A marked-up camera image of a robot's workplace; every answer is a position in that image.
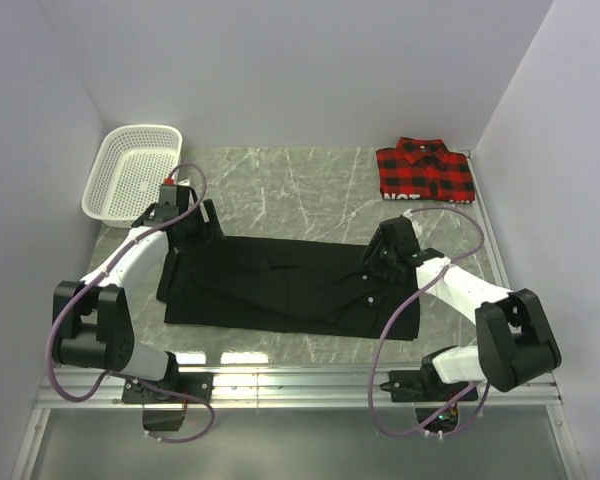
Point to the aluminium rail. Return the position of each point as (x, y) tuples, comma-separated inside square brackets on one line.
[(268, 386), (489, 262)]

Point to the black long sleeve shirt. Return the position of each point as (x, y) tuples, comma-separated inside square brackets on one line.
[(280, 286)]

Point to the aluminium right side rail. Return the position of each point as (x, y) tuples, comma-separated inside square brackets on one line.
[(489, 262)]

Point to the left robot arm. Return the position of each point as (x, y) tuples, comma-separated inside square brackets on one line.
[(92, 326)]

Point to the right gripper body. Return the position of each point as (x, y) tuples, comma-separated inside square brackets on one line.
[(380, 258)]

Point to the white perforated plastic basket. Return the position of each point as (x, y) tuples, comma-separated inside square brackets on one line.
[(131, 163)]

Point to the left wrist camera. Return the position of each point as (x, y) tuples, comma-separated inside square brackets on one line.
[(173, 195)]

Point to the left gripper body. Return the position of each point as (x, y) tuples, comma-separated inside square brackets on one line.
[(197, 231)]

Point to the red black plaid shirt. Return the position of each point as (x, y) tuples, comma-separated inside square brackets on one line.
[(424, 167)]

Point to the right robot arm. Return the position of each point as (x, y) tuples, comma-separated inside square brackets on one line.
[(514, 341)]

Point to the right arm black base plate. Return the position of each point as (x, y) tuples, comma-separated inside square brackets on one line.
[(415, 386)]

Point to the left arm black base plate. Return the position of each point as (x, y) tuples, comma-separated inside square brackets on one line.
[(196, 384)]

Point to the black box under rail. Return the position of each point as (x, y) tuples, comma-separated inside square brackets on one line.
[(162, 420)]

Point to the aluminium front rail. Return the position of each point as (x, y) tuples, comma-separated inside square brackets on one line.
[(268, 386)]

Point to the folded black shirt under plaid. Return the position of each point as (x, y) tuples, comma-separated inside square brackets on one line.
[(417, 197)]

